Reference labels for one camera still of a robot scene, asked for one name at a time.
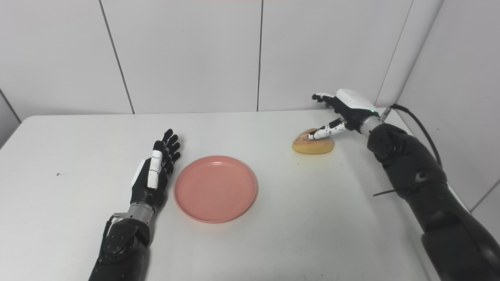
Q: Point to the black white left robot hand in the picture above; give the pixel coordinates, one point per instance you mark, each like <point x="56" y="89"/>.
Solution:
<point x="146" y="193"/>

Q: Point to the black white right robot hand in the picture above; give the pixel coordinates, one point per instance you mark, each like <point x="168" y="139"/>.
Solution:
<point x="353" y="105"/>

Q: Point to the golden bread roll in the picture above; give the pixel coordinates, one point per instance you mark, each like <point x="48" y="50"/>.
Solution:
<point x="312" y="147"/>

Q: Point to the pink round plate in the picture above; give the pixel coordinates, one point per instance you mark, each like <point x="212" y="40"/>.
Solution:
<point x="215" y="189"/>

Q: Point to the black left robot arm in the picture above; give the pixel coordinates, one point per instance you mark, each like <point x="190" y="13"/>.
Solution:
<point x="121" y="249"/>

